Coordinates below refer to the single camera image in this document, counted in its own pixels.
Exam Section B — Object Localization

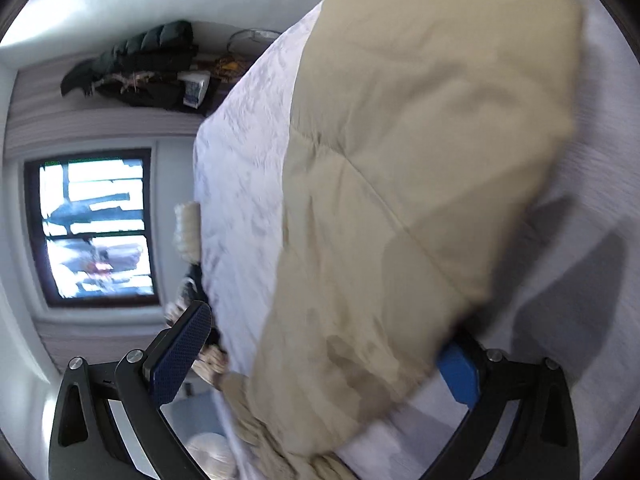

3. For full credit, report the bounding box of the dark green puffer jacket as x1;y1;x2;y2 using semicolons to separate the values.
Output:
60;20;198;111

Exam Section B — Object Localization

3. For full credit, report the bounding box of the cream quilted garment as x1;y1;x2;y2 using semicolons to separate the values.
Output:
172;201;202;263

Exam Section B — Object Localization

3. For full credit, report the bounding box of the cream striped clothing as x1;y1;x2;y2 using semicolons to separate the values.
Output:
192;345;361;480

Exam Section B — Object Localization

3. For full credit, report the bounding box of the white round fan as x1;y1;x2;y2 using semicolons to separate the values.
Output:
227;29;283;56

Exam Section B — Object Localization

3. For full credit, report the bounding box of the white box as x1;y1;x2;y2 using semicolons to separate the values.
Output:
182;72;211;109

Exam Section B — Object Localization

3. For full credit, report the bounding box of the dark cloth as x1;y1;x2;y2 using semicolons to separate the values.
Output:
181;262;222;347

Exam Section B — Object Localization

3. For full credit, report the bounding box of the white cloth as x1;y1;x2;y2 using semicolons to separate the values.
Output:
187;432;237;480

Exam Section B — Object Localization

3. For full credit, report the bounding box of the lavender fuzzy bed blanket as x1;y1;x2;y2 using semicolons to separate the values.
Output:
192;0;640;480

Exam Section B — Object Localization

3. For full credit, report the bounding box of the dark framed window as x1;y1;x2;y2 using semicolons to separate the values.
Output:
24;147;161;308

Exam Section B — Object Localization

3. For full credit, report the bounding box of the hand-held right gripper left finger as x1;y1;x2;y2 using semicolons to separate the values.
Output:
48;301;213;480

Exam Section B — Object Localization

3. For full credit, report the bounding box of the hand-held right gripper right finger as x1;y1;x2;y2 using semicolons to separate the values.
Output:
422;329;581;480

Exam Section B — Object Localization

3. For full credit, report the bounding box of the beige puffer jacket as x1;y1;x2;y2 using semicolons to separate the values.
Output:
247;0;586;453

